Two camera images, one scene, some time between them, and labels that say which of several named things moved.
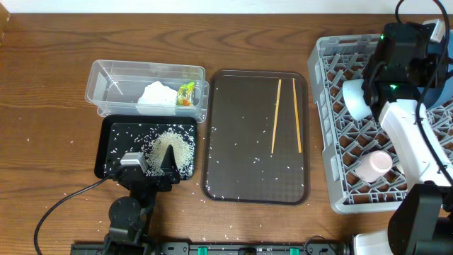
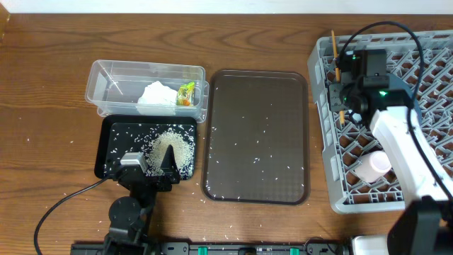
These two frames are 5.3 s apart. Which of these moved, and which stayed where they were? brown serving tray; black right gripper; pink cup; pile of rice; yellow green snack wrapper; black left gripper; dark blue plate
Moved: black right gripper; dark blue plate
Stayed: black left gripper; brown serving tray; yellow green snack wrapper; pile of rice; pink cup
